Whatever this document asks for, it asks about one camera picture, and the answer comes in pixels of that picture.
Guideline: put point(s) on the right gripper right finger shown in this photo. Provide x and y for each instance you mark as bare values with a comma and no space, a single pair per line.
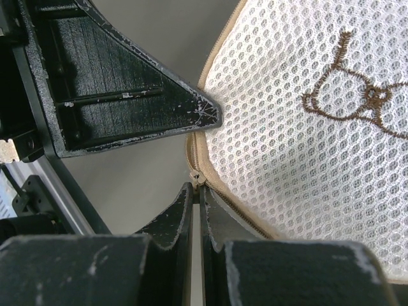
222,229

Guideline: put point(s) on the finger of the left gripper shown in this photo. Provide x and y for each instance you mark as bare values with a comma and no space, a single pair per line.
92,89

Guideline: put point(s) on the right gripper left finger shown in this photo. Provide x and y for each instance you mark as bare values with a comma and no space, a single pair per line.
170,229

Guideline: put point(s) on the white mesh laundry bag beige trim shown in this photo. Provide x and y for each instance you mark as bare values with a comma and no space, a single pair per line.
313,144

